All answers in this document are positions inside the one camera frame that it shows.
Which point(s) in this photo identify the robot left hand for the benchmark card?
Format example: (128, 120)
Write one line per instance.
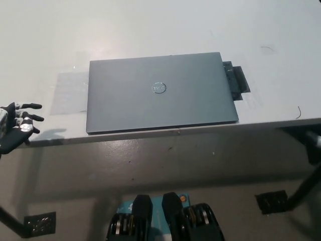
(15, 133)

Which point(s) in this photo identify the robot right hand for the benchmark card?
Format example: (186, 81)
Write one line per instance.
(314, 141)

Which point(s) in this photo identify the dark grey Dell laptop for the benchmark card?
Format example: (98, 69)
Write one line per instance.
(161, 93)

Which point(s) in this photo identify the teal robot body plate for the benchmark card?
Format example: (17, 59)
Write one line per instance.
(157, 208)

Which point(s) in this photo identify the black table underframe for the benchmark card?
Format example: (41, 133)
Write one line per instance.
(291, 130)

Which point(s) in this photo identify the black table leg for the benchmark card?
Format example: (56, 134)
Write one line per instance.
(304, 187)
(13, 222)

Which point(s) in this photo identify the black floor tape patch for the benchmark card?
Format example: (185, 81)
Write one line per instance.
(40, 223)
(270, 202)

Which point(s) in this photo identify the dark glossy patterned tape strip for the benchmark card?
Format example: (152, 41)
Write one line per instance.
(230, 77)

